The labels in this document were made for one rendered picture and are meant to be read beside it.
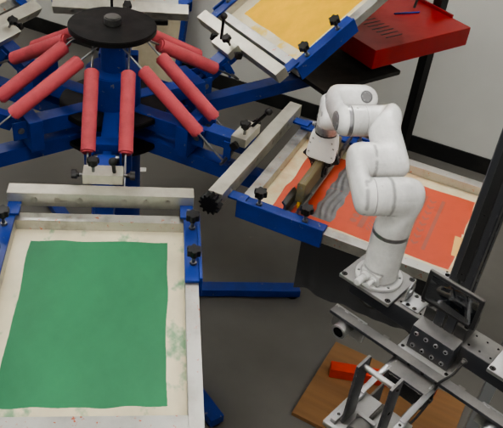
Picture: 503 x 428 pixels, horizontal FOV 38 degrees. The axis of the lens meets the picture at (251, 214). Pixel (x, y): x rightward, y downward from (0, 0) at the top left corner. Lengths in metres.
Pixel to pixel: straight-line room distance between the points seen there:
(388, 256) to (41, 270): 0.98
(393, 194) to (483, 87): 2.76
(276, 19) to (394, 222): 1.55
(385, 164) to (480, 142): 2.82
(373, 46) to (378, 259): 1.56
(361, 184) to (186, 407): 0.69
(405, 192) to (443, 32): 1.87
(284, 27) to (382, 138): 1.35
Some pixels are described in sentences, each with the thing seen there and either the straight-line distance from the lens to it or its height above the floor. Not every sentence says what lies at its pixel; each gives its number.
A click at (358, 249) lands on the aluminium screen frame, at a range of 2.32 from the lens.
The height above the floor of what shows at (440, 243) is 0.96.
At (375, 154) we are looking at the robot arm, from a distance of 1.84.
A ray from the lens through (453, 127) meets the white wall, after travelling 4.64.
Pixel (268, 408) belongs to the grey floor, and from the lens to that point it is 3.09.
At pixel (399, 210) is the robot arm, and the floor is 1.40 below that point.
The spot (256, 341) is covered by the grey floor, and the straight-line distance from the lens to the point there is 3.31.
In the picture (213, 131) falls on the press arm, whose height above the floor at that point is 1.04.
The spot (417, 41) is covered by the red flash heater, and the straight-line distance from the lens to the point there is 3.45.
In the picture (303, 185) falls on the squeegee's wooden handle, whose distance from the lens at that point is 2.41.
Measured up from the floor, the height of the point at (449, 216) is 0.96.
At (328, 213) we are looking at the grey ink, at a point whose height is 0.96.
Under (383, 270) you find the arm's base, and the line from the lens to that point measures 1.93.
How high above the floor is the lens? 2.44
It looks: 38 degrees down
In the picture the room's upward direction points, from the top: 7 degrees clockwise
